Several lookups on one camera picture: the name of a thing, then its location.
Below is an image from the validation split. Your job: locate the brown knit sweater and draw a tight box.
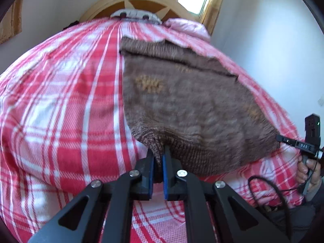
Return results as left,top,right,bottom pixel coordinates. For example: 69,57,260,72
120,37,279,176

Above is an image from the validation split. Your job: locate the yellow curtain right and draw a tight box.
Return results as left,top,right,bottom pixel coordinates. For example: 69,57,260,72
200,0,223,35

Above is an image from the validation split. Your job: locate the red white plaid bedspread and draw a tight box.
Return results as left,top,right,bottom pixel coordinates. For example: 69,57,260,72
1,18,299,242

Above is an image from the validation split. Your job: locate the person right hand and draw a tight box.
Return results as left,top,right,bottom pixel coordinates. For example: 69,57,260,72
296,156,321,192

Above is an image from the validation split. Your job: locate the cream wooden headboard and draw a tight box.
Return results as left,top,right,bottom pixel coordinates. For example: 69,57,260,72
79,0,199,22

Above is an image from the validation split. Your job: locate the dark sleeve right forearm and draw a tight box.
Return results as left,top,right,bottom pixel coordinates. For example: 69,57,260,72
255,181,324,243

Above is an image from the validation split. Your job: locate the white patterned pillow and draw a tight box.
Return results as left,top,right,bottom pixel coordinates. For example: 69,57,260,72
110,9,163,25

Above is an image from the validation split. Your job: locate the side window curtain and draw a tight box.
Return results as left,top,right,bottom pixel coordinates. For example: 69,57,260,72
0,0,23,44

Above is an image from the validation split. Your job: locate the pink pillow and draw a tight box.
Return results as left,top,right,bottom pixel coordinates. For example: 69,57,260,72
163,18,211,43

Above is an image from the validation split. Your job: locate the black cable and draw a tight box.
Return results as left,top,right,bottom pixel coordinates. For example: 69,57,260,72
247,146,324,241

